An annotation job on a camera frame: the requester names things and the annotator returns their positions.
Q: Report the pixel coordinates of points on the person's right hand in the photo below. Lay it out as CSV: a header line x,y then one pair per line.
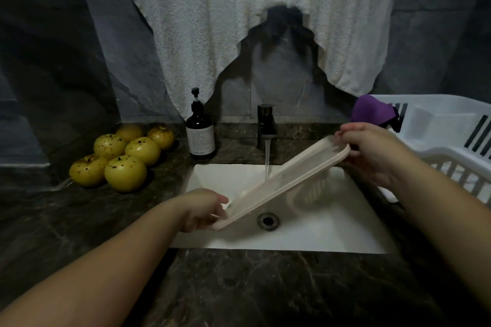
x,y
376,153

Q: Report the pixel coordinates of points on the person's left hand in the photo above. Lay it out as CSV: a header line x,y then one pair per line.
x,y
198,209

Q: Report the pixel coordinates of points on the white hanging towel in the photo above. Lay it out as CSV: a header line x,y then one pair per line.
x,y
199,24

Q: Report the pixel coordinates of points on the black faucet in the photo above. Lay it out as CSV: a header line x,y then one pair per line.
x,y
266,122

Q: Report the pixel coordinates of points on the group of yellow apples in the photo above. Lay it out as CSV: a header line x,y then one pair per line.
x,y
125,172

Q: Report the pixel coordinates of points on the person's left forearm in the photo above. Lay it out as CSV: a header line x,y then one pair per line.
x,y
77,277

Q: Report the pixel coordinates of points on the white sink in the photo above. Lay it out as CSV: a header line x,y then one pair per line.
x,y
345,223

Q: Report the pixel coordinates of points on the beige plastic tray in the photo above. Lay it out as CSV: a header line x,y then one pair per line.
x,y
284,181

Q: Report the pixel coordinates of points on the person's right forearm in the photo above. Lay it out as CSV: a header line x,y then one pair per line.
x,y
452,215

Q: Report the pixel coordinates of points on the purple cloth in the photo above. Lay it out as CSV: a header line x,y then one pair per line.
x,y
374,111

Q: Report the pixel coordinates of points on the metal sink drain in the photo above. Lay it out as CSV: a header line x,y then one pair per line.
x,y
268,221

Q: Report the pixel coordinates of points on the dark soap pump bottle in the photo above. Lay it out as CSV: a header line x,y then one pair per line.
x,y
200,127

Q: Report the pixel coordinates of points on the white plastic basket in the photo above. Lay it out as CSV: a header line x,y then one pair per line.
x,y
445,139

